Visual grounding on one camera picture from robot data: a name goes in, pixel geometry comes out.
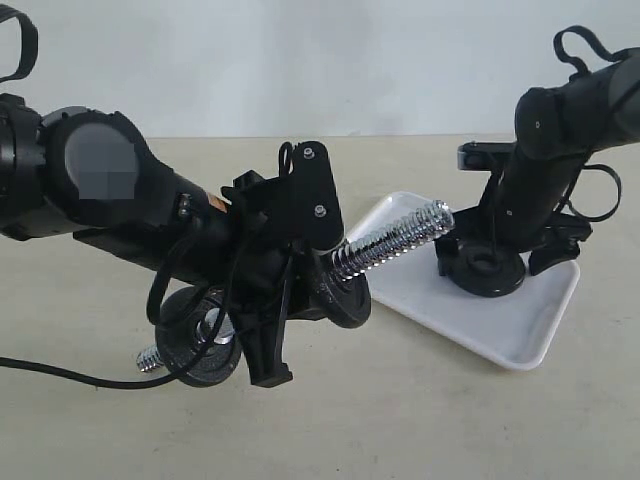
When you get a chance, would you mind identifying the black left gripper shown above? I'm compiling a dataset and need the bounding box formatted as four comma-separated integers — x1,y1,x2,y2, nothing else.
199,141,344,387

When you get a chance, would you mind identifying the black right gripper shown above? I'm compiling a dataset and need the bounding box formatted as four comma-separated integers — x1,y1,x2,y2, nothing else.
435,207,592,276

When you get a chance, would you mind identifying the chrome threaded dumbbell bar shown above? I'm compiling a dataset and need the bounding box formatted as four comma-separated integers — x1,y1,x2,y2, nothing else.
135,198,457,374

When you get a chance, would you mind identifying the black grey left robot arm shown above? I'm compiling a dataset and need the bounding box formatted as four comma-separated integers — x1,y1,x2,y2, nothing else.
1,94,368,387

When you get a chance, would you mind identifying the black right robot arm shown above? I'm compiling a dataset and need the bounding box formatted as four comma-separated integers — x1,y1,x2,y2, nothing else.
435,45,639,290

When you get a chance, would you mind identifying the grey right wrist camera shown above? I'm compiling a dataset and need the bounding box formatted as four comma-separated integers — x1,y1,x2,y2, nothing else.
457,141,515,172

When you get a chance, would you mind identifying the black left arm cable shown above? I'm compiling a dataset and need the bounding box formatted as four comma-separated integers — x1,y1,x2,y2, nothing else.
0,0,296,390

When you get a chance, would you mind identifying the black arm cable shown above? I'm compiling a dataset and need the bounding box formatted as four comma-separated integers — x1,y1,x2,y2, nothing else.
0,0,296,390
489,25,631,251

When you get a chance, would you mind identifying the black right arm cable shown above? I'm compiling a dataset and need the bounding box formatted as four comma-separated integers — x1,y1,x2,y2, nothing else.
489,25,631,251

